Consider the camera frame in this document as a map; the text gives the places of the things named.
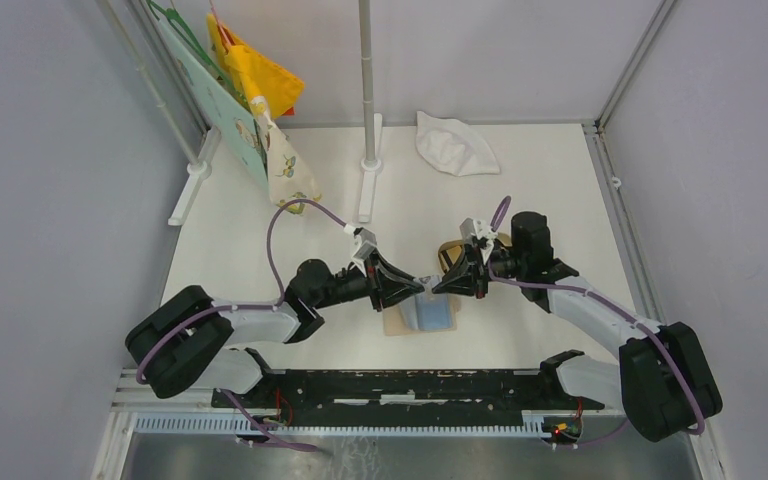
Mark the yellow hanging cloth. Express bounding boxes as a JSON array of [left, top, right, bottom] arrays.
[[206, 11, 305, 120]]

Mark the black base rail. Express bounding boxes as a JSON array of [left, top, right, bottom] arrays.
[[239, 369, 604, 428]]

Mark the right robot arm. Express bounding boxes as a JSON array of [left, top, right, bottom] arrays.
[[433, 211, 723, 442]]

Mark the white crumpled cloth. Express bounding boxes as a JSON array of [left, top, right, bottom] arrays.
[[415, 111, 501, 177]]

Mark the beige card holder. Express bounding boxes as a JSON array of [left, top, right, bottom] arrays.
[[383, 295, 460, 336]]

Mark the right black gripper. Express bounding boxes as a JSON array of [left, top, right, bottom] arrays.
[[432, 242, 526, 300]]

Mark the beige oval tray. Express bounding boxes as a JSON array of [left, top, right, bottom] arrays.
[[437, 233, 512, 274]]

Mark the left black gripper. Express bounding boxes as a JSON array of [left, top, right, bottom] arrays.
[[313, 248, 425, 312]]

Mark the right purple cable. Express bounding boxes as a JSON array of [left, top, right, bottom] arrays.
[[487, 194, 707, 449]]

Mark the white pole base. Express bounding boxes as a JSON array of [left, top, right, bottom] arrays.
[[357, 113, 383, 223]]

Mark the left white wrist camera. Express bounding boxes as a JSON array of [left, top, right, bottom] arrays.
[[345, 225, 377, 271]]

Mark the white printed hanging cloth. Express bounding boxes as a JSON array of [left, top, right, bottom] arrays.
[[250, 96, 322, 207]]

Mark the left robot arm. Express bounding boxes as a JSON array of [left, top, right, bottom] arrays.
[[125, 252, 425, 408]]

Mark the white left rack foot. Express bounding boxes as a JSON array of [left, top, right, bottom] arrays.
[[167, 127, 222, 227]]

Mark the white card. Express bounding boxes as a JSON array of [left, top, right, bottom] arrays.
[[417, 275, 441, 298]]

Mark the teal printed hanging cloth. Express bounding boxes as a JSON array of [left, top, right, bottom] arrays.
[[147, 1, 268, 188]]

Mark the grey vertical pole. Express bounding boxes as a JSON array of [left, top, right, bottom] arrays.
[[358, 0, 378, 171]]

